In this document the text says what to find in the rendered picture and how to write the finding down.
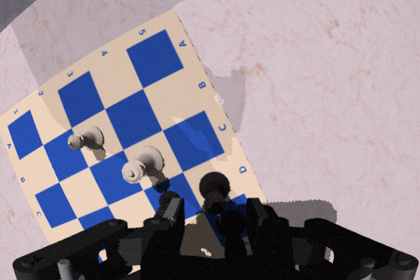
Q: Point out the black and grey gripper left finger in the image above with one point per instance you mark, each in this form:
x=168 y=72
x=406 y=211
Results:
x=76 y=258

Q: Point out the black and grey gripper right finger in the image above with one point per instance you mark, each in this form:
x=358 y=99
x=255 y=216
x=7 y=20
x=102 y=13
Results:
x=278 y=249

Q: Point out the blue and cream chessboard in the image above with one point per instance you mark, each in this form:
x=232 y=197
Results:
x=145 y=88

